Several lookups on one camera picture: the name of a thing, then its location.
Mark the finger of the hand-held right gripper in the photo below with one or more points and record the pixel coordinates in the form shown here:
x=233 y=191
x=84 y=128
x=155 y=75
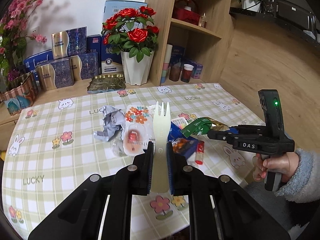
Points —
x=220 y=135
x=250 y=128

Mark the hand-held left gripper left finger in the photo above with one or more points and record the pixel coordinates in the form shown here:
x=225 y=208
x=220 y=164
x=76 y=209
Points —
x=146 y=170

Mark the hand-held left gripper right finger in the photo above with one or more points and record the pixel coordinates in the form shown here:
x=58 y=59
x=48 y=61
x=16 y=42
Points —
x=172 y=170

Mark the green snack packet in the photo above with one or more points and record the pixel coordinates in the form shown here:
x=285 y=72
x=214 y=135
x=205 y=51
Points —
x=197 y=127

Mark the pack of coloured markers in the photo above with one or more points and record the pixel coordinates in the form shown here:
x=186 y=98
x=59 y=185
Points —
x=181 y=123

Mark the cream plastic fork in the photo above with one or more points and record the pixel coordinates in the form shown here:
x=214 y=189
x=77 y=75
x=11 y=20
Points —
x=160 y=130

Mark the grey paper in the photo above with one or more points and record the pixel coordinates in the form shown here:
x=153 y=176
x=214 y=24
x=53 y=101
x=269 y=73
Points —
x=112 y=122

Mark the person's right forearm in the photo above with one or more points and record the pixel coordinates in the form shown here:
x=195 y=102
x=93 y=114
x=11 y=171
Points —
x=305 y=177

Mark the person's right hand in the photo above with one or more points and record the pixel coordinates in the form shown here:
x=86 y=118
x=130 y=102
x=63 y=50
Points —
x=282 y=165

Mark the blue cardboard food box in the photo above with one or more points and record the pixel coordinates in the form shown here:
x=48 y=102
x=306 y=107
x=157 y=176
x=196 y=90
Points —
x=186 y=146

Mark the clear plastic wrapper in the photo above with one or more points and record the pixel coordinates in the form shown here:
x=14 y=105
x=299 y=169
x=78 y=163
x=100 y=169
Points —
x=118 y=150

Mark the flower printed plastic package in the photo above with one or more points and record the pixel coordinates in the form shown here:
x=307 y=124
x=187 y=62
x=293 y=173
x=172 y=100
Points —
x=137 y=130

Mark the red paper cup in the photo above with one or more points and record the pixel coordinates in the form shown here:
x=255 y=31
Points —
x=187 y=75

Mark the small blue printed box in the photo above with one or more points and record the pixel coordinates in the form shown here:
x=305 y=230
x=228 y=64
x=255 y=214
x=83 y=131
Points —
x=197 y=70

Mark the green checked rabbit tablecloth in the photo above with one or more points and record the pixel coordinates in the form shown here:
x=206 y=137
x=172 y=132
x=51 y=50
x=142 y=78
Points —
x=75 y=167

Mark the brown glass cup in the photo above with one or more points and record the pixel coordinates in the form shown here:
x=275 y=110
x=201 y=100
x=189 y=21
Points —
x=175 y=73

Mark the person's grey fleece clothing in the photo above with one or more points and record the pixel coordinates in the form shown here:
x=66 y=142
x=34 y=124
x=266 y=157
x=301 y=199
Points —
x=262 y=210

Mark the stack of pastel cups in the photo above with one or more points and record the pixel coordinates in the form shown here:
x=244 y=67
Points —
x=166 y=65

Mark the dark blue printed gift box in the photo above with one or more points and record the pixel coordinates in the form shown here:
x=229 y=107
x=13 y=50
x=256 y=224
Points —
x=178 y=53

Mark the green leaf-shaped tray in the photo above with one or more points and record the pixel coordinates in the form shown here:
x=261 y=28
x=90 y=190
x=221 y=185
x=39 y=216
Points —
x=105 y=83

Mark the red roses in white pot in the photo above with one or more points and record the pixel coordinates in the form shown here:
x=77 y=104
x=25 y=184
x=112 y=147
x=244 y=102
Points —
x=137 y=67

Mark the black glossy appliance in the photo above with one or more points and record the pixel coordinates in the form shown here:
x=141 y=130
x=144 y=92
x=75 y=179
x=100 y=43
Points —
x=287 y=12

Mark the blue and white carton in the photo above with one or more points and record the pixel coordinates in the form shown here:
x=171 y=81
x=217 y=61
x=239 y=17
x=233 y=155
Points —
x=111 y=65

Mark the small glass bottle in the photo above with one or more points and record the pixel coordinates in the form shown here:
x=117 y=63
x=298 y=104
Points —
x=203 y=21

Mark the blue and gold gift box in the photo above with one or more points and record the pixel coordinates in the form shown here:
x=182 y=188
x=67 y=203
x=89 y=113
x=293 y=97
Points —
x=72 y=42
x=57 y=76
x=86 y=66

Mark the red gift basket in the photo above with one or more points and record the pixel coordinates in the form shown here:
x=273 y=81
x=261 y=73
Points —
x=186 y=15

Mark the blue box with red logo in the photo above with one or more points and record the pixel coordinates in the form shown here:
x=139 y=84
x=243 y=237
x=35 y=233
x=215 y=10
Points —
x=93 y=45

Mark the wooden shelf unit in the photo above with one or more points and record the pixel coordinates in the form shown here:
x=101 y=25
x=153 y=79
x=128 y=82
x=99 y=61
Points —
x=160 y=10

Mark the striped tin planter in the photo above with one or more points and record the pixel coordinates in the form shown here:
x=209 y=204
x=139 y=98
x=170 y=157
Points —
x=20 y=97

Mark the flat blue carton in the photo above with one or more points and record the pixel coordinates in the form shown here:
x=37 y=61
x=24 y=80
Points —
x=35 y=60

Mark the light blue flat box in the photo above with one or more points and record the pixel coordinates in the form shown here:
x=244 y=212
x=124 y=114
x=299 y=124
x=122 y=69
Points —
x=112 y=8

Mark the pink blossom branches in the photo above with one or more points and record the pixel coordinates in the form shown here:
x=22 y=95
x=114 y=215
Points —
x=20 y=2

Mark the white wall socket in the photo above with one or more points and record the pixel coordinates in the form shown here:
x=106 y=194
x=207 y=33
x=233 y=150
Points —
x=36 y=30

